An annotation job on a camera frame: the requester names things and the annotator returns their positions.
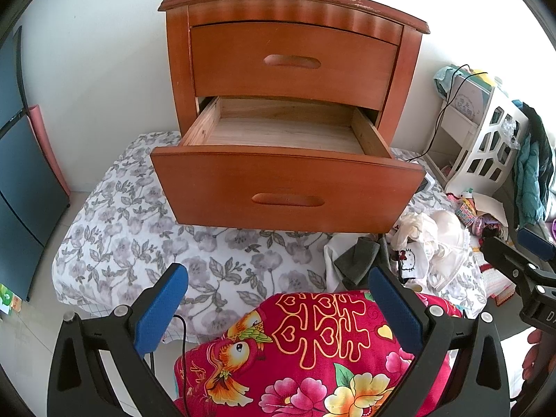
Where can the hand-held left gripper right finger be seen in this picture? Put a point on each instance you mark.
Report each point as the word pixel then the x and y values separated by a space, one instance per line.
pixel 395 308

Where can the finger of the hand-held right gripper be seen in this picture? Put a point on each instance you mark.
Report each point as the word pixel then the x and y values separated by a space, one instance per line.
pixel 506 254
pixel 536 243

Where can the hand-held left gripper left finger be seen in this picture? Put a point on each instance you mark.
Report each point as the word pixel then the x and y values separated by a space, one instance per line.
pixel 160 308

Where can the white cartoon print garment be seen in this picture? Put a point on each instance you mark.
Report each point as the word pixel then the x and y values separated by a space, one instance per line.
pixel 412 263

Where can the pale pink lace bra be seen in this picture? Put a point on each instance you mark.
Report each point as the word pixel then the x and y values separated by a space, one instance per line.
pixel 449 230

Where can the grey cloth garment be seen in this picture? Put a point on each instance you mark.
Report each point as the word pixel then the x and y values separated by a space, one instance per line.
pixel 358 256

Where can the thin white garment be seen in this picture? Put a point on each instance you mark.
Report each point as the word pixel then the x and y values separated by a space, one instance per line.
pixel 332 269

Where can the white cotton garment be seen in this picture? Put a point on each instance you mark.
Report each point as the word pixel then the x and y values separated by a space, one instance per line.
pixel 417 226

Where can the person's right hand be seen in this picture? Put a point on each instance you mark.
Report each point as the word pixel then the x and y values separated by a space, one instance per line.
pixel 533 356

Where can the white red crocheted mat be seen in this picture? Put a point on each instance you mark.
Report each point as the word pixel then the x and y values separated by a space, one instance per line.
pixel 499 290

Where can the pink toy pouch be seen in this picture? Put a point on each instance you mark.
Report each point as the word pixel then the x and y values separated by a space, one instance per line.
pixel 481 226

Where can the beige paper sheet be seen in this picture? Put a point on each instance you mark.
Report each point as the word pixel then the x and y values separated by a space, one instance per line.
pixel 491 208

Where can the dark teal jacket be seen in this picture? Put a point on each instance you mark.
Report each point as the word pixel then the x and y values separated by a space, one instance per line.
pixel 532 169

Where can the grey floral blanket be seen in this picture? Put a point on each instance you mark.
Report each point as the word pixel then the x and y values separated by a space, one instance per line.
pixel 130 234

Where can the red floral quilt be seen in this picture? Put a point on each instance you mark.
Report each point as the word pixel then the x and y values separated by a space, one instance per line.
pixel 321 356

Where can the white openwork plastic shelf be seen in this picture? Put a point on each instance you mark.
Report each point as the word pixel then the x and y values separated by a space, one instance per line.
pixel 467 156

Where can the clear plastic wrap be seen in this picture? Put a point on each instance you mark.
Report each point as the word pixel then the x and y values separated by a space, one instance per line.
pixel 510 127

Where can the green printed packet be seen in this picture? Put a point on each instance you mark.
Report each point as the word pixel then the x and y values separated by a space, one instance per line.
pixel 8 299

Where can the white printed bag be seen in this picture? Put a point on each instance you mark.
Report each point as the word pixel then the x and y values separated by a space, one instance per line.
pixel 471 100

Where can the yellow object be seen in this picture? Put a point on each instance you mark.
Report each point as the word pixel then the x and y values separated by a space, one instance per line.
pixel 483 76

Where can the dark blue-grey cabinet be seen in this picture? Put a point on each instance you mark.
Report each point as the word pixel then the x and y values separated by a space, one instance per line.
pixel 26 191

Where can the teal cloth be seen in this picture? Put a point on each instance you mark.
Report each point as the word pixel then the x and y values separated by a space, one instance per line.
pixel 444 79

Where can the pink rolled mat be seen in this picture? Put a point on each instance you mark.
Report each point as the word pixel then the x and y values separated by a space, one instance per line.
pixel 50 152

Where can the wooden nightstand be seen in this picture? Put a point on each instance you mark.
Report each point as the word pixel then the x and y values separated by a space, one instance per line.
pixel 180 74

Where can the wooden drawer curved front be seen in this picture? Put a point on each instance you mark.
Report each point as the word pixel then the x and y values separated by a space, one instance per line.
pixel 339 69

